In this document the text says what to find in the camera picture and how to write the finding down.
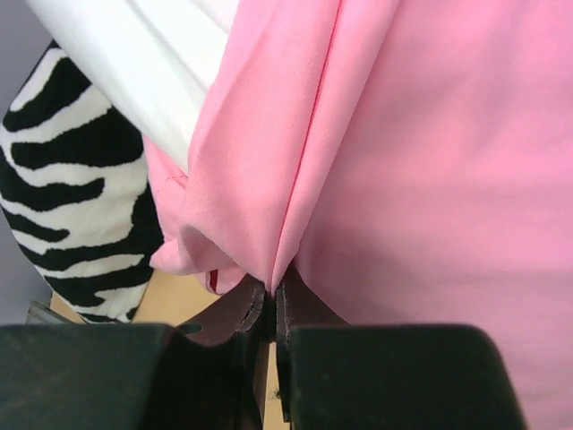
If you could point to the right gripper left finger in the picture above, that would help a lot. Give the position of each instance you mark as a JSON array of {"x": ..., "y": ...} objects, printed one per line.
[{"x": 230, "y": 363}]

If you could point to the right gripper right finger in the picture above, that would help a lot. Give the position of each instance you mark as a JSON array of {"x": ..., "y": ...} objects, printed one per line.
[{"x": 296, "y": 306}]

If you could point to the plain pink pillow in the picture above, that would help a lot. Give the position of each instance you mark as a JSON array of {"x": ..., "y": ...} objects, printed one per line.
[{"x": 413, "y": 161}]

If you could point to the white pillow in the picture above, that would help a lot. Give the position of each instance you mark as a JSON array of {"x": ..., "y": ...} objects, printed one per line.
[{"x": 154, "y": 60}]

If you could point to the zebra striped pillow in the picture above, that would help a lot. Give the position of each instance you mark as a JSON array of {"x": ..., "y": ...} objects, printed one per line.
[{"x": 75, "y": 191}]

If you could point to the aluminium frame rail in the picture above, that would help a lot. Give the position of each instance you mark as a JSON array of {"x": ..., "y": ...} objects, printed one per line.
[{"x": 39, "y": 313}]

